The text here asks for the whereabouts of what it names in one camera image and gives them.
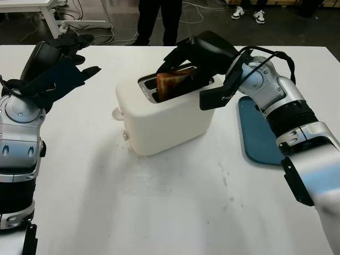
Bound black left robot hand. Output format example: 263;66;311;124
20;33;102;92

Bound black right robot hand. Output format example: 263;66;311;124
155;30;239;88

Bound browned toast slice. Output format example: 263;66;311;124
156;67;197;101

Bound person in black trousers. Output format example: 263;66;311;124
131;0;184;46

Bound white two-slot toaster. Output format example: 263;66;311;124
111;63;224;157

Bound white sneakers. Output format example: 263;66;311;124
230;0;269;26

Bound blue rectangular tray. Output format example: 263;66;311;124
237;95;286;167

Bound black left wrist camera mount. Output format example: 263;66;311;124
2;76;58;112

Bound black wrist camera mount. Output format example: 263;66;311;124
199;53;247;111
2;76;58;112

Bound white floor cable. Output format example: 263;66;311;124
182;0;232;24
59;22;140;46

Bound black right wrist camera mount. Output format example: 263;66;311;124
199;53;247;111

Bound white table frame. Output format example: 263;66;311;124
0;0;114;40

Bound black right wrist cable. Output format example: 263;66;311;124
239;46;297;86

